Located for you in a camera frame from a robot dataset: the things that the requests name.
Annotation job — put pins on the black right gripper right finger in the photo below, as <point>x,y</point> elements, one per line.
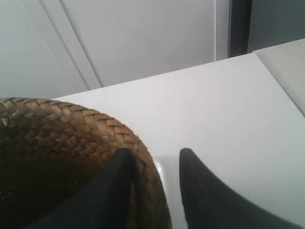
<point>208,203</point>

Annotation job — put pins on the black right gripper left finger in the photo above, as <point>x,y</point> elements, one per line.
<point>102,204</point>

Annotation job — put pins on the white cabinet doors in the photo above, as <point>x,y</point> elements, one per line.
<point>54,48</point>

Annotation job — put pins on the brown woven wicker basket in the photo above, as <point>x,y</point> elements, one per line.
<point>49,152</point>

